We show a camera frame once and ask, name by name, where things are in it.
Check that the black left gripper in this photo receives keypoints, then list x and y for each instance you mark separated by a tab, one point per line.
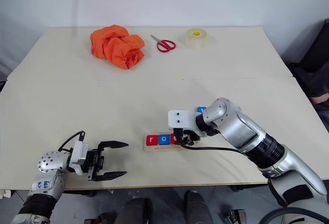
94	163

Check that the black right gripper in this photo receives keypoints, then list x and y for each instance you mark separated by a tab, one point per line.
191	134

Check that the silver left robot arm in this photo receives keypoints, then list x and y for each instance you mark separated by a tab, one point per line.
48	167

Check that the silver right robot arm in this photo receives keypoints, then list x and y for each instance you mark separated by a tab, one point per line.
241	129

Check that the red letter b block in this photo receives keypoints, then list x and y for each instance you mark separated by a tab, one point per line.
172	139

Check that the blue letter o block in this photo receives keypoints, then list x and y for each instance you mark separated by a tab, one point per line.
163	139

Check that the wooden letter tray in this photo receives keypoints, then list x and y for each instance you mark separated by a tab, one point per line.
162	148

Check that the red letter r block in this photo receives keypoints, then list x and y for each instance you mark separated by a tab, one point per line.
151	140

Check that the blue letter t block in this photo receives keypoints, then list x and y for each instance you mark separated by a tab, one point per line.
201	109

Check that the dark rounded shape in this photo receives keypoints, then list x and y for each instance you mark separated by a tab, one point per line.
199	208
135	212

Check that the clear packing tape roll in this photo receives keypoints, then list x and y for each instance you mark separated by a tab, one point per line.
196	39

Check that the crumpled orange cloth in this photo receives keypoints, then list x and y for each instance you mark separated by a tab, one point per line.
117	45

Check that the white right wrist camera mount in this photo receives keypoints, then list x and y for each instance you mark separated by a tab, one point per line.
180	118

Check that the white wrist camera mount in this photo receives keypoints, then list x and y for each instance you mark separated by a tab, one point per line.
78	154
180	118

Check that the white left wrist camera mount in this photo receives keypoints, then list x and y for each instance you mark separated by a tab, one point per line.
78	154

